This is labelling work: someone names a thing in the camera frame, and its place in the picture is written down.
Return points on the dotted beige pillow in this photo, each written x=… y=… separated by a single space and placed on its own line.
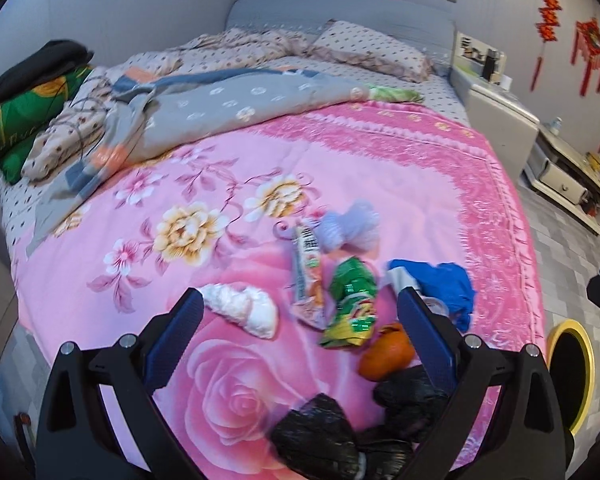
x=375 y=47

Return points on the red hanging character decoration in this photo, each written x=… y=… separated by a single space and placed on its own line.
x=549 y=10

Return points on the beige floral duvet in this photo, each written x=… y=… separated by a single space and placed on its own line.
x=240 y=45

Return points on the small black plastic bag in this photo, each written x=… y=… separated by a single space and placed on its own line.
x=405 y=400

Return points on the grey floral quilt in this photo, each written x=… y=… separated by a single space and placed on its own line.
x=205 y=100

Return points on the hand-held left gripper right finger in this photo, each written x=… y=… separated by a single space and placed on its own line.
x=427 y=335

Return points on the small clear bottle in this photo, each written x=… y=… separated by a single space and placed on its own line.
x=556 y=126

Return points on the grey bed headboard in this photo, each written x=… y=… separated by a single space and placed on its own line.
x=340 y=7

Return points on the orange mandarin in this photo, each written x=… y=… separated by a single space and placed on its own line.
x=387 y=352

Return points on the black folded cloth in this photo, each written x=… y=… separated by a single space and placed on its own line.
x=40 y=67

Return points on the yellow rimmed trash bin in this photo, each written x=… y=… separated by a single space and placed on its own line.
x=569 y=326

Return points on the black bottle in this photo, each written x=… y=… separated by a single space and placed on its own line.
x=490 y=65

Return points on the pink floral blanket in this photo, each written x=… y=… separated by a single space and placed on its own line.
x=330 y=160

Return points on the picture box on nightstand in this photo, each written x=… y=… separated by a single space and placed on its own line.
x=470 y=50

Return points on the light purple knotted cloth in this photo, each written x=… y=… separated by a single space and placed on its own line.
x=350 y=222

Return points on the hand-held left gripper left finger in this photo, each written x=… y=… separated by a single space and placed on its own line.
x=175 y=340

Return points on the long snack wrapper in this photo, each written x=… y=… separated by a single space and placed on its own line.
x=306 y=275

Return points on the green floral pillow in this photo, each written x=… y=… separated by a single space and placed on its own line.
x=20 y=130

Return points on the red diamond hanging decoration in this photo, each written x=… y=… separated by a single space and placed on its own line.
x=590 y=45

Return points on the green snack packet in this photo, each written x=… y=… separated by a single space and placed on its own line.
x=352 y=300

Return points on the blue cloth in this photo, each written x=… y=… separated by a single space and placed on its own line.
x=450 y=285

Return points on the white low cabinet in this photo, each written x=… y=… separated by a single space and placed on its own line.
x=565 y=170

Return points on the white nightstand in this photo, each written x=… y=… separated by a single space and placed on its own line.
x=495 y=110

